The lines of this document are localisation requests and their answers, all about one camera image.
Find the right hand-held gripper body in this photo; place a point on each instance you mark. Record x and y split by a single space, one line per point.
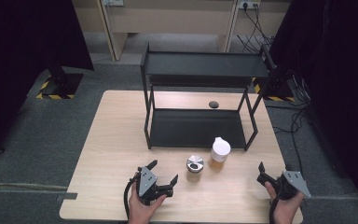
293 182

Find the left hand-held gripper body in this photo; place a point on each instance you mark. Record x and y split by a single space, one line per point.
146 182

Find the glass jar with silver lid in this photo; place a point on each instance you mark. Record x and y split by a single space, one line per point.
194 169

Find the white-capped bottle of amber liquid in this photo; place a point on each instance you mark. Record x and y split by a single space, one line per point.
220 152

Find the black two-tier metal rack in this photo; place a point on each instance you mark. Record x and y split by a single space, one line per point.
199 127

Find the person's left hand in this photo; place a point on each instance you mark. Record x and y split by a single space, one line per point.
140 211

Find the person's right hand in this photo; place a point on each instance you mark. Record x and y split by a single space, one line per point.
287 211

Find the black table grommet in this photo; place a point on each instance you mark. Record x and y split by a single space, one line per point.
213 104

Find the grey floor tape strip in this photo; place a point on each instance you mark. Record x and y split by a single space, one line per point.
66 196

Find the black stand with striped base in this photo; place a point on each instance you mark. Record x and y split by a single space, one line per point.
60 85
275 82

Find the black curtain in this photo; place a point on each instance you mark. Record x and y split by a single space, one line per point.
338 77
18 62

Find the white wall socket with plugs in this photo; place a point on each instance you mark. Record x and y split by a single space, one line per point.
248 3

